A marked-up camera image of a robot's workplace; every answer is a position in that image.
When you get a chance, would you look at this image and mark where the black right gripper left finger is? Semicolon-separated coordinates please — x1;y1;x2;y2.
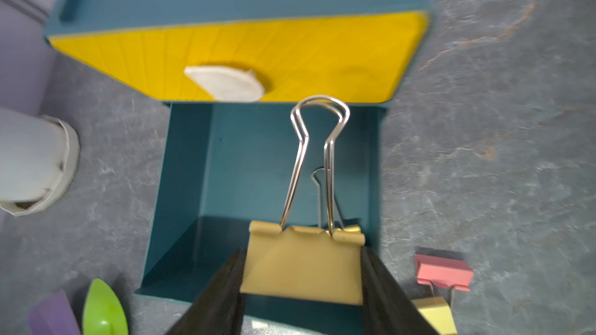
167;249;247;335

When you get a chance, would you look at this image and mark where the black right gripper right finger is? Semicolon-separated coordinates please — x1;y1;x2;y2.
360;247;438;335

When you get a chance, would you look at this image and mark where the yellow binder clip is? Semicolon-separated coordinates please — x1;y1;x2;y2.
240;95;366;306
412;296;458;335
310;167;362;233

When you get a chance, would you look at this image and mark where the teal drawer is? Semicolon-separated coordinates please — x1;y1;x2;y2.
136;101;388;335

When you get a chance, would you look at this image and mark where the pink binder clip top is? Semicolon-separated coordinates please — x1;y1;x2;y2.
414;254;474;307

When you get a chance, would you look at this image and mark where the green toy shovel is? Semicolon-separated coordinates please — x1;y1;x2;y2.
82;279;129;335

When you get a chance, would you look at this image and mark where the purple block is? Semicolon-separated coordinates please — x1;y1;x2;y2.
28;290;82;335

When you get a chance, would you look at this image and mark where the potted green plant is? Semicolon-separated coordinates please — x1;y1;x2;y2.
1;107;80;217

